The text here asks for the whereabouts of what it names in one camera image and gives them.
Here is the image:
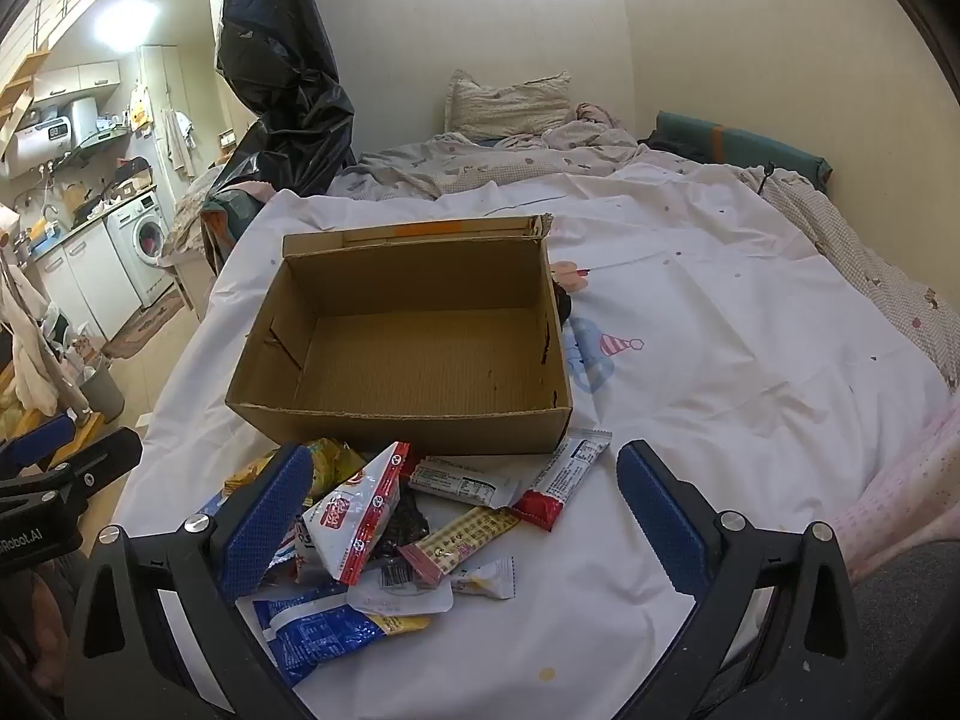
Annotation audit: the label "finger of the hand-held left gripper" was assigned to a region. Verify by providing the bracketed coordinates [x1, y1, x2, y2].
[45, 427, 143, 502]
[0, 414, 77, 475]

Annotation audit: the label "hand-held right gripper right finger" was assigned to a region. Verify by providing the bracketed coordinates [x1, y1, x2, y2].
[616, 439, 886, 720]

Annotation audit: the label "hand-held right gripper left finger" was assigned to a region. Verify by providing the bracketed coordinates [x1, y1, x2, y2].
[64, 444, 316, 720]

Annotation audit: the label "clear bread packet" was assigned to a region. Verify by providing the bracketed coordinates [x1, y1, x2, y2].
[199, 450, 282, 518]

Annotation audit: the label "yellow snack packet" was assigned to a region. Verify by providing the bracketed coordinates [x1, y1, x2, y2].
[300, 436, 368, 500]

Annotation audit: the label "white red striped snack packet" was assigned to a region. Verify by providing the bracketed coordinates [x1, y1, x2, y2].
[300, 441, 412, 586]

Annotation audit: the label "red white bar wrapper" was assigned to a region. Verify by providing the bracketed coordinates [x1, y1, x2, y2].
[510, 427, 614, 533]

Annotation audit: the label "large blue snack bag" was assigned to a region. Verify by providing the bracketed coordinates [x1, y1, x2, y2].
[251, 592, 432, 689]

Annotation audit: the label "dark snack packet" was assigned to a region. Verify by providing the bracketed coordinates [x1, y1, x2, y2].
[371, 480, 432, 590]

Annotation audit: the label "clear white snack packet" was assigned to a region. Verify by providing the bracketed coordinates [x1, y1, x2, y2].
[345, 566, 456, 616]

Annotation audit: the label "small white candy packet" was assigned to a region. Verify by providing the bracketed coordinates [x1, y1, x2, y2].
[448, 557, 517, 601]

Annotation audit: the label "pink yellow bar wrapper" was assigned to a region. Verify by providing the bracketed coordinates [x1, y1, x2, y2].
[397, 504, 522, 590]

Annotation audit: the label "cardboard box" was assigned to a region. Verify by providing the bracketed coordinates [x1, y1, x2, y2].
[225, 214, 575, 457]

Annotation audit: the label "person's left hand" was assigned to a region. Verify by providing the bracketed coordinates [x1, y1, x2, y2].
[7, 566, 76, 691]

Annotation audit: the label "grey trash bin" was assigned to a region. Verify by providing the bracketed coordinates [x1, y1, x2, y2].
[75, 360, 127, 425]

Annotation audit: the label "hanging cream clothes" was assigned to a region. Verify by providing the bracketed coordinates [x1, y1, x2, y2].
[0, 255, 68, 421]

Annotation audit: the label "brown floor rug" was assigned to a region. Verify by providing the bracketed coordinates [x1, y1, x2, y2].
[101, 285, 185, 361]

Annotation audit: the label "white floor cabinet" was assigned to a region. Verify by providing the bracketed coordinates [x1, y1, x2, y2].
[34, 223, 143, 342]

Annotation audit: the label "white washing machine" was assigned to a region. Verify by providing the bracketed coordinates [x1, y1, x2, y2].
[105, 191, 177, 305]

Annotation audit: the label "person's pink pajama leg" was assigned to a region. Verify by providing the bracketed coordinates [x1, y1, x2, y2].
[825, 394, 960, 586]

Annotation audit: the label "person's grey clothing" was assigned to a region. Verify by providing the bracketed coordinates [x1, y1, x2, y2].
[847, 540, 960, 720]

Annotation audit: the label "floral draped blanket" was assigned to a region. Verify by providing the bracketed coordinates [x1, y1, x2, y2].
[161, 165, 226, 260]

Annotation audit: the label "green orange cloth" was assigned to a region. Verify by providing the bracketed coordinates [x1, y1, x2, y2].
[199, 180, 278, 278]

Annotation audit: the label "white water heater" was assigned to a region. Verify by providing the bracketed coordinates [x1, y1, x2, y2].
[0, 96, 98, 181]

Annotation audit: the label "hanging white towel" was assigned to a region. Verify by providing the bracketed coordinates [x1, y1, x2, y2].
[161, 109, 196, 181]

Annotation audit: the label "tall white cabinet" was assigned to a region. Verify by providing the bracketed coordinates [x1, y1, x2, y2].
[135, 45, 196, 203]

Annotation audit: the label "teal rolled mat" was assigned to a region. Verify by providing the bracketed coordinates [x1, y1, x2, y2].
[649, 111, 833, 192]

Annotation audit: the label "black plastic bag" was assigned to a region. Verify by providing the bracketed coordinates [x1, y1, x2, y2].
[214, 0, 357, 200]

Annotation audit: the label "beige pillow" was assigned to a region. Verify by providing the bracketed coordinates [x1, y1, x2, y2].
[444, 69, 575, 142]

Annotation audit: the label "white wall cabinets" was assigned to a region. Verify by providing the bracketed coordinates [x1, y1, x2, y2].
[30, 60, 122, 102]

